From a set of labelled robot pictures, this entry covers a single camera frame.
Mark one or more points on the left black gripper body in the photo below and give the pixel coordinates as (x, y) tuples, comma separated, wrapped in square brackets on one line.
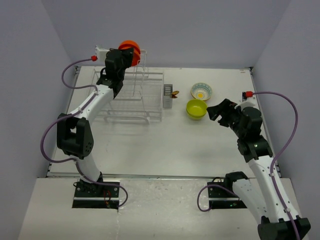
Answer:
[(127, 60)]

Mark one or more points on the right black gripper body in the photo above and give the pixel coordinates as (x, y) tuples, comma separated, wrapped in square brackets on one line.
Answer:
[(231, 117)]

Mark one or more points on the lime green bowl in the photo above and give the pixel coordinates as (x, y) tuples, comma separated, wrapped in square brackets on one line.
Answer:
[(196, 107), (195, 117)]

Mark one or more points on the white floral ceramic bowl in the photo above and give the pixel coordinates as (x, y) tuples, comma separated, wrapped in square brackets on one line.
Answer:
[(202, 97)]

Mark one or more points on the orange bowl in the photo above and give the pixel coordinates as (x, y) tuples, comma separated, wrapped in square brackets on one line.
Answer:
[(136, 57), (130, 44)]

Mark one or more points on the yellow sun pattern bowl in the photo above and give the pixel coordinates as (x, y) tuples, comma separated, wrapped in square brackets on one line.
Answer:
[(201, 88)]

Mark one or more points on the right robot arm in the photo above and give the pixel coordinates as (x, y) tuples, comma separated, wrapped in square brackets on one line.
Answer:
[(276, 217)]

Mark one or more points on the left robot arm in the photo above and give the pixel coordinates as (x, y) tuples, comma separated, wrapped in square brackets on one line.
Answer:
[(74, 134)]

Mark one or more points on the small brown object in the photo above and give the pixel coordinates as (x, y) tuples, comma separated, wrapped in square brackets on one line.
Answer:
[(174, 94)]

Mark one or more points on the grey cutlery holder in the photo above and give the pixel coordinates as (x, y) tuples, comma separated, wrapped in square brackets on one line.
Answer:
[(167, 92)]

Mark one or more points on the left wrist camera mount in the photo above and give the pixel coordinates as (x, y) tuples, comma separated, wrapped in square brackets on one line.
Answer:
[(100, 54)]

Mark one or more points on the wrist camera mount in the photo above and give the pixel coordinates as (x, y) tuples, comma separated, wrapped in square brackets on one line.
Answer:
[(248, 100), (100, 54)]

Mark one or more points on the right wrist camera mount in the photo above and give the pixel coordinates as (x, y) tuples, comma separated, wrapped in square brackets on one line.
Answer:
[(248, 100)]

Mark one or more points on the white wire dish rack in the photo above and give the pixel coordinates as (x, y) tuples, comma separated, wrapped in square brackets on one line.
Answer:
[(141, 98)]

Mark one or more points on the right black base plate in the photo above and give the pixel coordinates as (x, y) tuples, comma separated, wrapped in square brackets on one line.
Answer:
[(221, 199)]

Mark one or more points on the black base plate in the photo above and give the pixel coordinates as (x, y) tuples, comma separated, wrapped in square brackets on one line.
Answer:
[(221, 199), (90, 196)]

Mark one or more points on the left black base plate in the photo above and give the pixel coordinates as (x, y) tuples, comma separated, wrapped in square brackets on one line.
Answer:
[(90, 196)]

